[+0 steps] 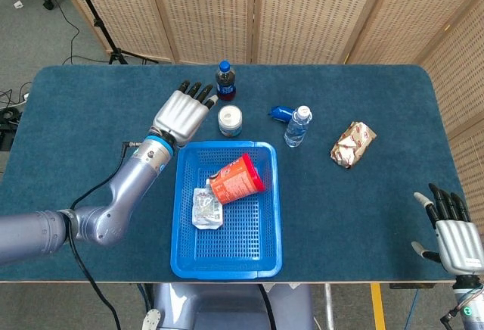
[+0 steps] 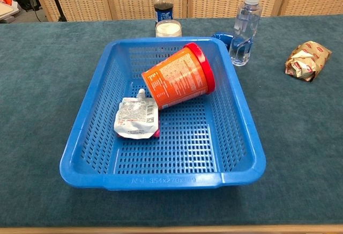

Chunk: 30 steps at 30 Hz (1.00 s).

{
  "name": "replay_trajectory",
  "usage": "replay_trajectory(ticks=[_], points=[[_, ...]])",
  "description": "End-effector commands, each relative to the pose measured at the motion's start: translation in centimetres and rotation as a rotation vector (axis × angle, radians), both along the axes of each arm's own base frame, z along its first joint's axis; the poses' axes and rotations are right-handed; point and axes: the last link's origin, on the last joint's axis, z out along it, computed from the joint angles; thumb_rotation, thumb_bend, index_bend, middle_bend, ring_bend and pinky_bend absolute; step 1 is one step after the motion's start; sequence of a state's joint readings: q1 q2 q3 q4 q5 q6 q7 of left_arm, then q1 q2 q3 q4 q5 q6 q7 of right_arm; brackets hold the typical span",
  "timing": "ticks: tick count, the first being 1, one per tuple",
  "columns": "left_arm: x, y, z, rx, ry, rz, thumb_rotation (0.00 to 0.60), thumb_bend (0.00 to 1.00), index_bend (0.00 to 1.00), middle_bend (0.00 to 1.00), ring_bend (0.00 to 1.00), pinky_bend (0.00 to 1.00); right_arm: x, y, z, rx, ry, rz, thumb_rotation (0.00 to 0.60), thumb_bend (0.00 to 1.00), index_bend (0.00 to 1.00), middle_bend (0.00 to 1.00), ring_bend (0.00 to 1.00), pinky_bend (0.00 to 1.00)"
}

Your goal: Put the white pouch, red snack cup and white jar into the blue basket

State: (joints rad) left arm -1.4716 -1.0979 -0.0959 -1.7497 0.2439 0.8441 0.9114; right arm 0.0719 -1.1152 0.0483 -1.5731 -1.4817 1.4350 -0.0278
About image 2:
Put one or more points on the blue wrapped snack packet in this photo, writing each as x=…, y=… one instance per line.
x=221, y=37

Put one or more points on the gold red-print snack packet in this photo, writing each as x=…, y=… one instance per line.
x=305, y=61

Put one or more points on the clear water bottle white cap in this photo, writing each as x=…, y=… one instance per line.
x=245, y=30

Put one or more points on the blue perforated plastic basket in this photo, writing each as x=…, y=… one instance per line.
x=182, y=148

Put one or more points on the red instant noodle cup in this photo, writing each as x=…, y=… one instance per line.
x=177, y=78

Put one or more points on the teal felt table mat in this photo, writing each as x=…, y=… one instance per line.
x=40, y=137

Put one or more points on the transparent jar with white lid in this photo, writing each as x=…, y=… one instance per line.
x=168, y=28

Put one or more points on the cola bottle with blue cap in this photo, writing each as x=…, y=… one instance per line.
x=163, y=11

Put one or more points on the white red spout pouch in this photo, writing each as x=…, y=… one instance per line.
x=134, y=116

